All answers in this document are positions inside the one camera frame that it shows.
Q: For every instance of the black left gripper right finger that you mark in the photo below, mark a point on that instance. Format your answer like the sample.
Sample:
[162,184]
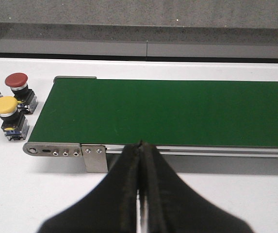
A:
[174,207]

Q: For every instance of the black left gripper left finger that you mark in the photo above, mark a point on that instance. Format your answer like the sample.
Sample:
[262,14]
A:
[110,207]

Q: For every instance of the green conveyor belt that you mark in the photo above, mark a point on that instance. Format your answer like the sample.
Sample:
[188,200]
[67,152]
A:
[199,113]

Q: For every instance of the grey stone counter shelf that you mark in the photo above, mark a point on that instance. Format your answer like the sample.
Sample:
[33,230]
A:
[177,21]

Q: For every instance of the steel conveyor start bracket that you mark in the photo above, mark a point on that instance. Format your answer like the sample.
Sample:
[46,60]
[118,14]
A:
[94,155]

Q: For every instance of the aluminium conveyor side rail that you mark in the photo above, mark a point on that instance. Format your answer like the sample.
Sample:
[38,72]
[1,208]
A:
[218,151]

